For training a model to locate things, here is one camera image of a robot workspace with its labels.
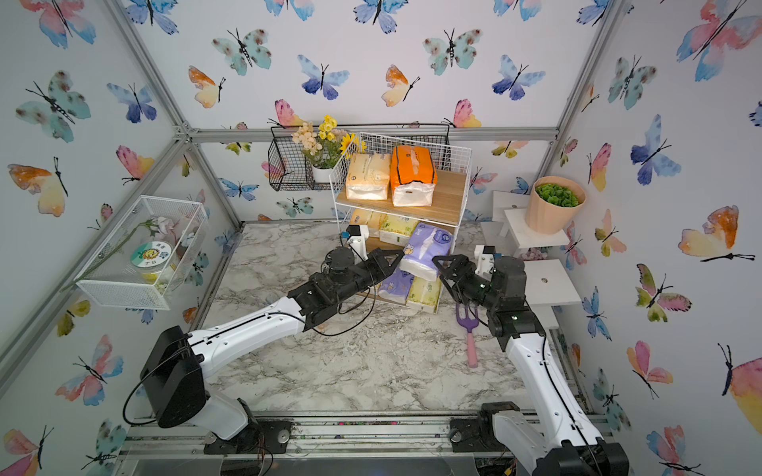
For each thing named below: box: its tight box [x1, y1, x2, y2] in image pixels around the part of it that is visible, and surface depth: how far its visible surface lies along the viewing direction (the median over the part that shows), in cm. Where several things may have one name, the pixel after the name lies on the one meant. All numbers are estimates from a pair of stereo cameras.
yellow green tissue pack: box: [379, 214, 420, 246], surface depth 81 cm
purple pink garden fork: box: [456, 302, 480, 369], surface depth 92 cm
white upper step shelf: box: [503, 208, 571, 249], surface depth 89 cm
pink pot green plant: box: [524, 175, 587, 236], surface depth 82 cm
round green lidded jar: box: [129, 240, 173, 285], surface depth 67 cm
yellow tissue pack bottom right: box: [405, 276, 443, 314], surface depth 96 cm
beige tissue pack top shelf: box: [346, 151, 391, 201], surface depth 69 cm
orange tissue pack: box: [389, 145, 438, 208], surface depth 67 cm
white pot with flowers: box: [291, 115, 369, 184], surface depth 86 cm
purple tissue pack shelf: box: [398, 222, 454, 282], surface depth 74 cm
